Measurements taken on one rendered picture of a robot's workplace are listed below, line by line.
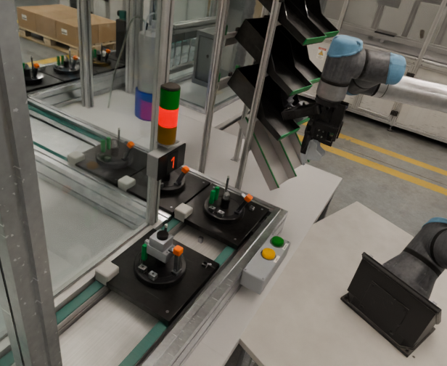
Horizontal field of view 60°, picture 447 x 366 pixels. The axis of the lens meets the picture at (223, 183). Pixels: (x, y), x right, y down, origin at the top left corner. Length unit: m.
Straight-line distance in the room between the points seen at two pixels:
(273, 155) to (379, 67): 0.61
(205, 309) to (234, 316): 0.15
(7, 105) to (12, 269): 0.12
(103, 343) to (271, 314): 0.47
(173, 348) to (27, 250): 0.66
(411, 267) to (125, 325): 0.79
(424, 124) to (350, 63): 4.26
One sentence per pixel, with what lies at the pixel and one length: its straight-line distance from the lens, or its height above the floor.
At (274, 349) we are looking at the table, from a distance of 1.12.
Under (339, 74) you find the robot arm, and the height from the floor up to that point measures 1.51.
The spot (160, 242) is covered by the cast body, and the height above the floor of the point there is 1.08.
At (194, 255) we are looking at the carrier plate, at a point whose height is 0.97.
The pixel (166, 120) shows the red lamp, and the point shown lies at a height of 1.33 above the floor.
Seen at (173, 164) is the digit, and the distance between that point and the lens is 1.08.
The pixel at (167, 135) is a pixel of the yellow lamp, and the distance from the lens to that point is 1.02.
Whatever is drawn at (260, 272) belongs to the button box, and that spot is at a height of 0.96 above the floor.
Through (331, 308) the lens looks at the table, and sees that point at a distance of 1.27.
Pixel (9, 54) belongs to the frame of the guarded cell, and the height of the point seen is 1.68.
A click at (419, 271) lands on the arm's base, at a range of 1.23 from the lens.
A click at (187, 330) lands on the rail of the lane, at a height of 0.96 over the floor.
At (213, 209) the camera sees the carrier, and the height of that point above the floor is 1.00.
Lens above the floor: 1.75
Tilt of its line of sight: 33 degrees down
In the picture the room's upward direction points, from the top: 10 degrees clockwise
